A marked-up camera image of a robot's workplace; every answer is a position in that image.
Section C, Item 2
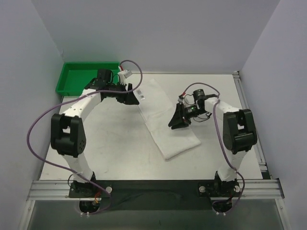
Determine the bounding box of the aluminium frame rail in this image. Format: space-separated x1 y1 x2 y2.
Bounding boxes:
27 179 284 201

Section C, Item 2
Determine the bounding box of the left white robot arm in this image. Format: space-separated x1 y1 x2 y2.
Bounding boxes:
51 69 139 197

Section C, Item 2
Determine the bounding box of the purple cable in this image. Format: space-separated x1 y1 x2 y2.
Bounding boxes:
26 59 143 214
179 82 246 211

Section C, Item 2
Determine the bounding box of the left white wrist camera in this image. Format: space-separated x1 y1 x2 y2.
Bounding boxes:
118 67 132 85

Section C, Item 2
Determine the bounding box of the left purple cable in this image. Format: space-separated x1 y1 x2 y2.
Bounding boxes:
26 59 143 214

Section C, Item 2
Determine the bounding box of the green plastic tray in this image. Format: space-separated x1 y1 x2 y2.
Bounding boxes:
55 62 119 96

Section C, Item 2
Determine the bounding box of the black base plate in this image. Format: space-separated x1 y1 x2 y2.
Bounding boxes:
68 180 241 213

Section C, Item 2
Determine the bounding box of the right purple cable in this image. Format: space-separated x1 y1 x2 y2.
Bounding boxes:
179 82 246 211

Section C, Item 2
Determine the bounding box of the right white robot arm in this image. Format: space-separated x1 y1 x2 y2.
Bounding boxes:
168 89 258 196

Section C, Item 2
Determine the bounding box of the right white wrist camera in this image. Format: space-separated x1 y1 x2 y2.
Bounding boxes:
178 92 188 106

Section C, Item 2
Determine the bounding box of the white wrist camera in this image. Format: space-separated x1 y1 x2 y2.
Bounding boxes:
178 92 188 106
118 67 132 85

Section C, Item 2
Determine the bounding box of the white towel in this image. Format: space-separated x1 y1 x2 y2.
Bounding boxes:
136 79 201 160

